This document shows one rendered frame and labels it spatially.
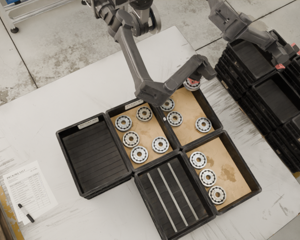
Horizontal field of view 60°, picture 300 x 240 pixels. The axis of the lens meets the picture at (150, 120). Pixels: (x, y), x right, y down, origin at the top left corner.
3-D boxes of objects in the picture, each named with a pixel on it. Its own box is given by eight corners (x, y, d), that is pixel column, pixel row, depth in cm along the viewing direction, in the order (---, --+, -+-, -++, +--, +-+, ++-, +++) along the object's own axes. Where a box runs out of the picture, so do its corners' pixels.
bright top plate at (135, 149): (128, 150, 153) (128, 149, 153) (144, 143, 155) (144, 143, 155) (134, 165, 150) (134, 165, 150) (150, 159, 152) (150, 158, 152)
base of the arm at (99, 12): (111, 10, 122) (109, -11, 111) (119, 22, 120) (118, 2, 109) (95, 17, 120) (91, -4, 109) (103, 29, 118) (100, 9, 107)
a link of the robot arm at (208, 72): (195, 54, 125) (184, 66, 131) (209, 72, 122) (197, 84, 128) (208, 53, 134) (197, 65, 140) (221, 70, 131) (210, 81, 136)
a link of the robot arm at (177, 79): (162, 82, 95) (147, 100, 102) (173, 93, 95) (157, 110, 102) (197, 50, 128) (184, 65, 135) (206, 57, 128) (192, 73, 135)
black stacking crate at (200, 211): (133, 176, 152) (133, 173, 142) (177, 155, 159) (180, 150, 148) (164, 243, 141) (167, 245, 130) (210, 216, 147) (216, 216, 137)
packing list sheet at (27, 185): (-1, 177, 157) (-1, 177, 157) (35, 158, 163) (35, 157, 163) (21, 227, 148) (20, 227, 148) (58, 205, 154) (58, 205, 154)
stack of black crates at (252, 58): (211, 71, 261) (226, 42, 219) (234, 58, 269) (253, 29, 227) (235, 102, 250) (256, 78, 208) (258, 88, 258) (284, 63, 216)
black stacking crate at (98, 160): (60, 138, 157) (55, 132, 147) (105, 118, 164) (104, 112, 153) (84, 199, 146) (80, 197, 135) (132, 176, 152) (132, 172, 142)
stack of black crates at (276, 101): (236, 102, 250) (251, 85, 219) (259, 88, 258) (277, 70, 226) (263, 136, 239) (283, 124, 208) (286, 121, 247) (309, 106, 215)
